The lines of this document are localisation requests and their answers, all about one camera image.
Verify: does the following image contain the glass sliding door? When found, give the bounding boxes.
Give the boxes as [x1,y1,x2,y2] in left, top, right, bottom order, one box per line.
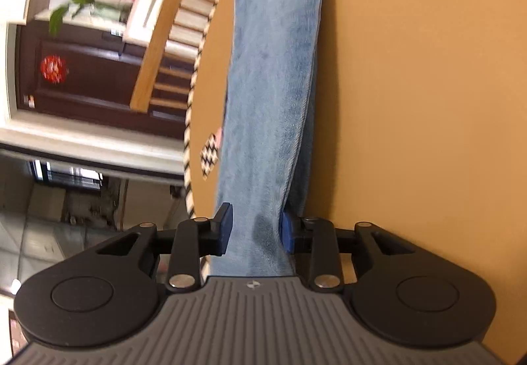
[0,145,195,297]

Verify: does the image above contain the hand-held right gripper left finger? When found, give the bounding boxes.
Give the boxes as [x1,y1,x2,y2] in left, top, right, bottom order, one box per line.
[97,202,234,292]

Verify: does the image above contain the dark brown door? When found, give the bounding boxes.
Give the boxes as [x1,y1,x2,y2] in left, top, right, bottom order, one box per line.
[15,24,195,140]

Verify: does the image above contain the red door ornament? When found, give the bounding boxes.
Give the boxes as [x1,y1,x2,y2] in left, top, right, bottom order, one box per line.
[41,55,68,83]

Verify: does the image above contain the wooden spindle chair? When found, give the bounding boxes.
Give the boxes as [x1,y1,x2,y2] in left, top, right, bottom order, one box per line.
[129,0,197,116]

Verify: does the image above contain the blue denim jeans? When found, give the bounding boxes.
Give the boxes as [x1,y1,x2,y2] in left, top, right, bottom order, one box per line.
[209,0,329,279]

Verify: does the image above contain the checkered marker sticker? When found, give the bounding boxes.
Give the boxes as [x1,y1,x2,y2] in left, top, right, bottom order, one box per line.
[200,128,224,179]

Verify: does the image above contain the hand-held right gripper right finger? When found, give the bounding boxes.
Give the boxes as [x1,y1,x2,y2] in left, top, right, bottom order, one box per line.
[282,211,416,292]

